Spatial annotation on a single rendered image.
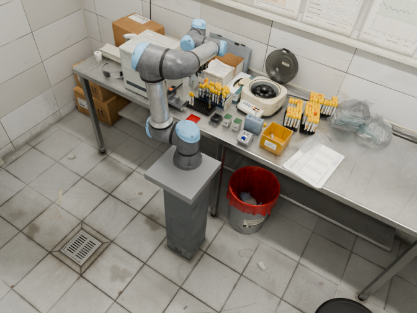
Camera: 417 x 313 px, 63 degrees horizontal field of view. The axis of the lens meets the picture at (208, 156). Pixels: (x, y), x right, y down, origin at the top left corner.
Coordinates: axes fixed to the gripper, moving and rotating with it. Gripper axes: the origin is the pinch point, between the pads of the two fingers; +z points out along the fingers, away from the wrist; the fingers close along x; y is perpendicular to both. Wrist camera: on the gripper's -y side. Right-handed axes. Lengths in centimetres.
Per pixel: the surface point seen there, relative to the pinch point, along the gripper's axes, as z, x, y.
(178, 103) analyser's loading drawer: 18.1, -5.3, -7.2
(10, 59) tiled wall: 34, -29, -150
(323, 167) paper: 21, 4, 86
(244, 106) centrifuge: 17.9, 17.9, 26.8
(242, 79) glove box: 12.6, 34.3, 14.3
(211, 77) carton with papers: 10.4, 20.6, -0.4
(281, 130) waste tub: 15, 10, 56
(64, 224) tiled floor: 110, -80, -56
